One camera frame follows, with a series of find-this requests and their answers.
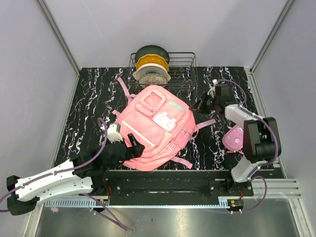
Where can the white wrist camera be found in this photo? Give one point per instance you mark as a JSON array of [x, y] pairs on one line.
[[211, 91], [113, 133]]

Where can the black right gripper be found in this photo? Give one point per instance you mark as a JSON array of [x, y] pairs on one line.
[[201, 104]]

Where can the aluminium front rail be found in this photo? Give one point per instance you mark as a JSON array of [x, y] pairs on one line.
[[270, 188]]

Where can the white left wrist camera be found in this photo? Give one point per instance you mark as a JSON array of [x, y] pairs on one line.
[[113, 133]]

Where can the dark green plate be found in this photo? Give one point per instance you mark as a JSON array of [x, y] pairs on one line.
[[152, 49]]

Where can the grey patterned plate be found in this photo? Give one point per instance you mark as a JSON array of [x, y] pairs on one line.
[[152, 79]]

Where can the pink purple pencil case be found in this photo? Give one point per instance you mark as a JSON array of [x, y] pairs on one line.
[[233, 140]]

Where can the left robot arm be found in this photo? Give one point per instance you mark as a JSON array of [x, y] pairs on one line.
[[76, 176]]

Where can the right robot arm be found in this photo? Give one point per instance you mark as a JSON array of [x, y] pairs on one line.
[[261, 143]]

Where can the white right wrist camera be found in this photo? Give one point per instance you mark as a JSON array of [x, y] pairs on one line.
[[211, 91]]

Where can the black wire dish rack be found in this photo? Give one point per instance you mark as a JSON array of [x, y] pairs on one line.
[[182, 69]]

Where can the pink student backpack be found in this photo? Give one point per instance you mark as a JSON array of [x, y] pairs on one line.
[[161, 122]]

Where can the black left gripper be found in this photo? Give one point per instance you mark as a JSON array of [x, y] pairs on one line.
[[136, 151]]

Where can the yellow plate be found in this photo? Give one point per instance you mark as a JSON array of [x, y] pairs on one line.
[[152, 58]]

